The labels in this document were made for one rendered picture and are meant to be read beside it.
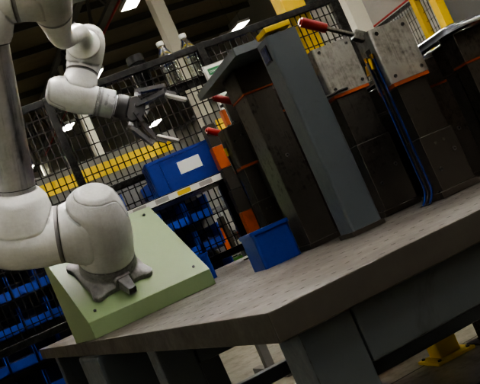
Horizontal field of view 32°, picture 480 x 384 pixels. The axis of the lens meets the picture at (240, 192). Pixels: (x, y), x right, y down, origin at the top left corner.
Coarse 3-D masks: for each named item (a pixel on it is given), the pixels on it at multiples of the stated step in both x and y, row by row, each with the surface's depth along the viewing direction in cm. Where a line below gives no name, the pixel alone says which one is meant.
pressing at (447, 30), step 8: (448, 24) 162; (456, 24) 160; (464, 24) 160; (472, 24) 174; (440, 32) 163; (448, 32) 161; (432, 40) 166; (440, 40) 177; (424, 48) 170; (432, 48) 181; (424, 56) 193; (368, 88) 209
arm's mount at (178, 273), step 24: (144, 216) 252; (144, 240) 242; (168, 240) 242; (168, 264) 233; (192, 264) 232; (72, 288) 227; (144, 288) 225; (168, 288) 225; (192, 288) 227; (72, 312) 228; (96, 312) 218; (120, 312) 219; (144, 312) 221; (96, 336) 215
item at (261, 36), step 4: (288, 20) 172; (276, 24) 171; (280, 24) 171; (284, 24) 171; (288, 24) 172; (264, 28) 170; (268, 28) 170; (272, 28) 171; (276, 28) 171; (280, 28) 172; (284, 28) 173; (260, 32) 173; (264, 32) 170; (268, 32) 171; (272, 32) 172; (276, 32) 173; (260, 36) 173; (264, 36) 172; (260, 40) 175
